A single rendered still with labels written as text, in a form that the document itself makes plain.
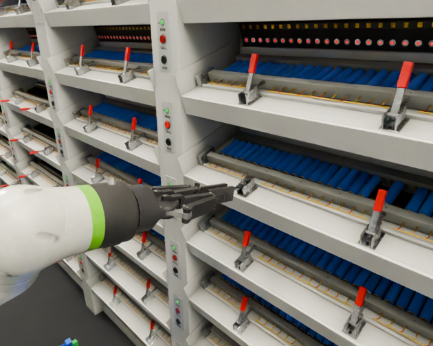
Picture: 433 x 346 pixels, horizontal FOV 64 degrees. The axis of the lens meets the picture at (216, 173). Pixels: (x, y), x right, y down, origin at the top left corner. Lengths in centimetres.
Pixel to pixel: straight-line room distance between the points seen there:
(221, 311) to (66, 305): 112
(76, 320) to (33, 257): 144
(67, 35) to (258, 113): 93
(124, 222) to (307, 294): 44
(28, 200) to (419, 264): 54
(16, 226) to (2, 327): 157
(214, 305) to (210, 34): 70
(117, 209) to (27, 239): 12
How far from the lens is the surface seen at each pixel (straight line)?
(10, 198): 45
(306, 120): 59
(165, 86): 83
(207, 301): 103
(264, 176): 75
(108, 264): 151
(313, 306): 77
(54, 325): 190
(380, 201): 60
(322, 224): 65
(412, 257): 62
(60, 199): 47
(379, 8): 55
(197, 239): 93
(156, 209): 53
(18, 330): 194
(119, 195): 50
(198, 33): 82
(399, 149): 54
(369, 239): 63
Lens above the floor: 125
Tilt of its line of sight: 22 degrees down
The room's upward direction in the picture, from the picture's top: straight up
